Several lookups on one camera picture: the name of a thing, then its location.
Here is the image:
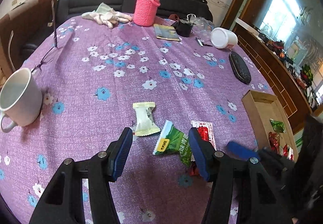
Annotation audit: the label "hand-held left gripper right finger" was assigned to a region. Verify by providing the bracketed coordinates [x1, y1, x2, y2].
[188, 127, 285, 224]

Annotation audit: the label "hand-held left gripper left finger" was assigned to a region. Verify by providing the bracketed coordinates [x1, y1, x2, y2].
[29, 127, 133, 224]

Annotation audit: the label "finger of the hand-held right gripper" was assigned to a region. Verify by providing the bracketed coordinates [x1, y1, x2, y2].
[226, 141, 261, 161]

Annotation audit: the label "red white snack packet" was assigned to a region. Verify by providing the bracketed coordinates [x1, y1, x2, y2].
[190, 120, 217, 151]

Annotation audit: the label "green snack packet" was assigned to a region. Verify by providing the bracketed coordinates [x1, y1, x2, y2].
[270, 118, 286, 134]
[153, 120, 194, 167]

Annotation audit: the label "red cartoon snack packet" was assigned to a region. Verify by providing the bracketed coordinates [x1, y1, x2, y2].
[268, 132, 281, 154]

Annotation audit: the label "cream candy packet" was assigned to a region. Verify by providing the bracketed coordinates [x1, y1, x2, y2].
[132, 101, 161, 137]

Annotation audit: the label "cardboard box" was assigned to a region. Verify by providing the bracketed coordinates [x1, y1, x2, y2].
[241, 90, 300, 164]

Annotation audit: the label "dark red snack packet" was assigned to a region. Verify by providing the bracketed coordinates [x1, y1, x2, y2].
[189, 162, 202, 177]

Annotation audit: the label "purple floral tablecloth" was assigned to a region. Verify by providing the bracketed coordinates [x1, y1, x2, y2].
[0, 12, 301, 224]

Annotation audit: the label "wooden cabinet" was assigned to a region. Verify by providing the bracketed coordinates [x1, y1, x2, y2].
[232, 18, 318, 134]

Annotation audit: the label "black glasses case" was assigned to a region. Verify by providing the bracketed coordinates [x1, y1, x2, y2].
[229, 52, 252, 85]

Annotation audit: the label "assorted cabinet clutter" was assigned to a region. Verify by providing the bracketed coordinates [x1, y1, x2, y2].
[257, 32, 323, 111]

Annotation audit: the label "white mug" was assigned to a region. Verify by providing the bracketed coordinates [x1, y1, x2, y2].
[0, 67, 43, 134]

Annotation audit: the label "small metal clipper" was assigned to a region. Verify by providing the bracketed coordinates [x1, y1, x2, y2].
[195, 37, 213, 48]

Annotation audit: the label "white plastic jar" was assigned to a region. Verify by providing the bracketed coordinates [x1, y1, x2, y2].
[210, 27, 238, 49]

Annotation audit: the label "white flat box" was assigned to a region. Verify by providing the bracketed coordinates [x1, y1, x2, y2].
[235, 17, 256, 34]

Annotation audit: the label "small printed booklet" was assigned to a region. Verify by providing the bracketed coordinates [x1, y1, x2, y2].
[153, 23, 182, 43]

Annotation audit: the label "small black pouch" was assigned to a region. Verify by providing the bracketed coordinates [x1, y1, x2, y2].
[175, 19, 193, 38]

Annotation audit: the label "clear glass cup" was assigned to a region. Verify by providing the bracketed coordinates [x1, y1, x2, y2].
[193, 16, 215, 38]

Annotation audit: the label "white gloves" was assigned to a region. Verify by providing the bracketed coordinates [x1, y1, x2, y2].
[81, 2, 133, 29]

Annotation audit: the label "pink knit-sleeved bottle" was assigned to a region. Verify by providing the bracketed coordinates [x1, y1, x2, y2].
[133, 0, 161, 27]

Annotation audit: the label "eyeglasses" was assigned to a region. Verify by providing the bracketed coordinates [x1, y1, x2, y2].
[31, 0, 63, 75]

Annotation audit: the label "black sofa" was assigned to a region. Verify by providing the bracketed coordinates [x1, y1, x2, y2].
[20, 0, 214, 56]

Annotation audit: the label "brown chair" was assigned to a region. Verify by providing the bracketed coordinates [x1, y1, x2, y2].
[0, 0, 58, 73]

